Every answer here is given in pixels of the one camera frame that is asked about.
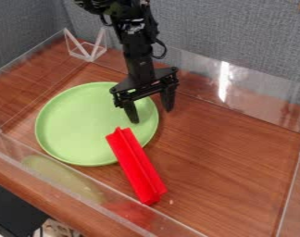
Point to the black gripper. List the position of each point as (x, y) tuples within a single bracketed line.
[(143, 81)]

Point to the green round plate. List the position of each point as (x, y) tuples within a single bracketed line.
[(79, 117)]

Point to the red cross-shaped bar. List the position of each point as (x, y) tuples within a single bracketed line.
[(138, 169)]

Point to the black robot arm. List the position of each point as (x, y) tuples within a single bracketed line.
[(130, 18)]

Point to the clear acrylic enclosure wall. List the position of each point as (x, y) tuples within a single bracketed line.
[(226, 150)]

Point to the clear acrylic corner bracket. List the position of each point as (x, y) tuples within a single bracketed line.
[(83, 50)]

